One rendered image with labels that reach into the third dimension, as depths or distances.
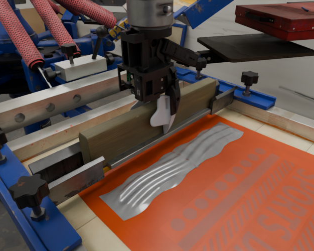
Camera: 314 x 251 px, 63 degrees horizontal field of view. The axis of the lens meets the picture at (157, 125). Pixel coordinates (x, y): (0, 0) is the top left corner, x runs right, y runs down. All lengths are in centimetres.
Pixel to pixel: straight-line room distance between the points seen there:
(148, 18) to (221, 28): 240
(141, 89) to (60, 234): 25
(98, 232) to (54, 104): 33
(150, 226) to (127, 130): 17
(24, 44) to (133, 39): 51
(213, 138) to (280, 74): 204
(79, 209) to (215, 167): 26
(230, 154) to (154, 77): 24
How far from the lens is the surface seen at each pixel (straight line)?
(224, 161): 54
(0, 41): 116
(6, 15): 95
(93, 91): 68
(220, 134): 61
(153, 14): 42
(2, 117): 61
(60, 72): 71
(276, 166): 57
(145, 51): 43
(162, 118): 49
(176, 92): 47
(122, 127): 46
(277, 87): 263
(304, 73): 253
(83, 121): 61
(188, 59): 51
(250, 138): 63
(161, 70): 45
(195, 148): 56
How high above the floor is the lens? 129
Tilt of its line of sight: 32 degrees down
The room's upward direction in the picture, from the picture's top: straight up
